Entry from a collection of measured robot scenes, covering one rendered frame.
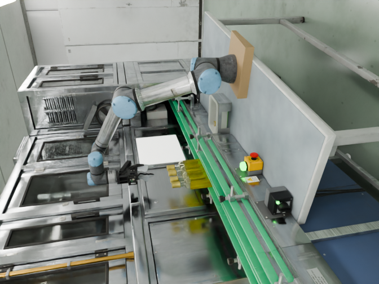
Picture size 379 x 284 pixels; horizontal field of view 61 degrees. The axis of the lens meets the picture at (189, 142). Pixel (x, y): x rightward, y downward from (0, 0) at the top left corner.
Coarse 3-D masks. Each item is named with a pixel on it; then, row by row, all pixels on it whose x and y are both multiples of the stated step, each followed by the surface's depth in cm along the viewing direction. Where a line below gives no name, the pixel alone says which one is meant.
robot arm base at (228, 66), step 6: (222, 60) 165; (228, 60) 165; (234, 60) 164; (222, 66) 165; (228, 66) 164; (234, 66) 164; (222, 72) 165; (228, 72) 165; (234, 72) 165; (222, 78) 168; (228, 78) 167; (234, 78) 167
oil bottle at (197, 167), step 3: (186, 165) 187; (189, 165) 187; (192, 165) 187; (195, 165) 187; (198, 165) 187; (201, 165) 187; (180, 168) 185; (183, 168) 184; (186, 168) 183; (189, 168) 183; (192, 168) 183; (195, 168) 184; (198, 168) 184; (201, 168) 184; (180, 171) 184; (183, 171) 183; (180, 174) 184
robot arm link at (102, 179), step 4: (104, 172) 178; (88, 176) 176; (92, 176) 175; (96, 176) 175; (100, 176) 176; (104, 176) 177; (88, 180) 176; (92, 180) 176; (96, 180) 176; (100, 180) 177; (104, 180) 177; (92, 184) 177; (96, 184) 178; (100, 184) 179
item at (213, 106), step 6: (210, 96) 201; (210, 102) 205; (216, 102) 191; (210, 108) 207; (216, 108) 208; (210, 114) 209; (216, 114) 192; (210, 120) 211; (216, 120) 194; (210, 126) 210; (216, 126) 196; (216, 132) 198
